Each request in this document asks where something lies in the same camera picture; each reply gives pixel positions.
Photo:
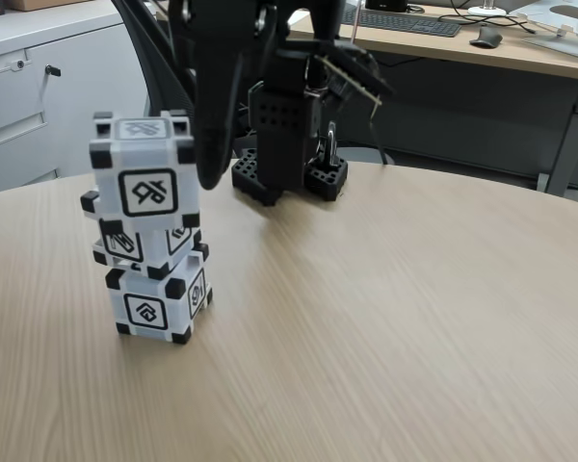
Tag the white cube crossed symbol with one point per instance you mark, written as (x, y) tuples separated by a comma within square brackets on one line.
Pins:
[(147, 192)]

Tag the white cube striped hexagon symbol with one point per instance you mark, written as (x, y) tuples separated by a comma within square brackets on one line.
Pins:
[(125, 245)]

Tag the black mesh office chair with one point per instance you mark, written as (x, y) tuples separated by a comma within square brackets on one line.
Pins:
[(173, 86)]

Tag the silver metal clamp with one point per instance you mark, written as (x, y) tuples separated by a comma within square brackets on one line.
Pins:
[(332, 144)]

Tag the white drawer cabinet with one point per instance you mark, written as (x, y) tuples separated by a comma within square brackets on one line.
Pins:
[(91, 120)]

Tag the black desk device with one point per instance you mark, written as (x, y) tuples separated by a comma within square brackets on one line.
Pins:
[(385, 6)]

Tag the black cabinet key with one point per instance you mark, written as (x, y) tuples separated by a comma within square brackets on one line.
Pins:
[(53, 70)]

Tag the dark grey keyboard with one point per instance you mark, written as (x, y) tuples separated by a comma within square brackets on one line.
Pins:
[(414, 26)]

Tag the brown cardboard box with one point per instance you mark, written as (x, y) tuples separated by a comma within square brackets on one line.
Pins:
[(38, 4)]

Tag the white cube house symbol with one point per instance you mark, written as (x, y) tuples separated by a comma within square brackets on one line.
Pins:
[(144, 315)]

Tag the dark grey computer mouse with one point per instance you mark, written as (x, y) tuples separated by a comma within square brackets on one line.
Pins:
[(486, 37)]

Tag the white round lamp base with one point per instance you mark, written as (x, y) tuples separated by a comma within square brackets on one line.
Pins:
[(486, 10)]

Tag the silver laptop stand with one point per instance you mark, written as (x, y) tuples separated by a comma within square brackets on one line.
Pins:
[(573, 14)]

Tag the black gripper camera module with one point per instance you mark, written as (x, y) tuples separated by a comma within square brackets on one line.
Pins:
[(351, 67)]

